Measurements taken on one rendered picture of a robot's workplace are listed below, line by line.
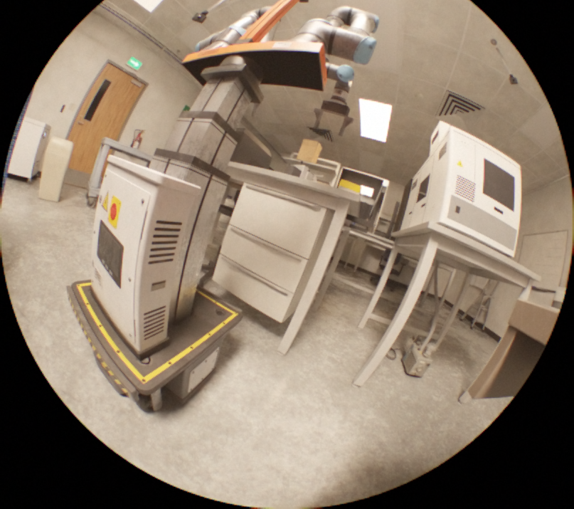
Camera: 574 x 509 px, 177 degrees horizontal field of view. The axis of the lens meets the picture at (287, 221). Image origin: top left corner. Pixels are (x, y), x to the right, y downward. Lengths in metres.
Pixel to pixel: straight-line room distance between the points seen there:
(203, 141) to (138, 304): 0.38
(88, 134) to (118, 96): 0.83
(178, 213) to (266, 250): 0.65
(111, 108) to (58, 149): 1.64
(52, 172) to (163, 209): 2.38
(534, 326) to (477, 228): 0.80
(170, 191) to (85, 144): 3.58
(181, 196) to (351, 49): 0.63
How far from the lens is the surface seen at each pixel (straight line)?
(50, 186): 2.68
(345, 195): 0.81
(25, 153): 3.33
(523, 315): 0.26
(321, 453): 0.84
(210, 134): 0.48
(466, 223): 0.96
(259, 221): 0.97
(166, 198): 0.33
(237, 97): 0.58
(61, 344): 0.95
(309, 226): 0.87
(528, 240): 4.39
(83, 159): 3.88
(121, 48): 4.25
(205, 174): 0.48
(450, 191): 0.95
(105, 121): 3.91
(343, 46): 0.69
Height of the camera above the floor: 0.70
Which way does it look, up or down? 1 degrees down
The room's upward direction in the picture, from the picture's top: 20 degrees clockwise
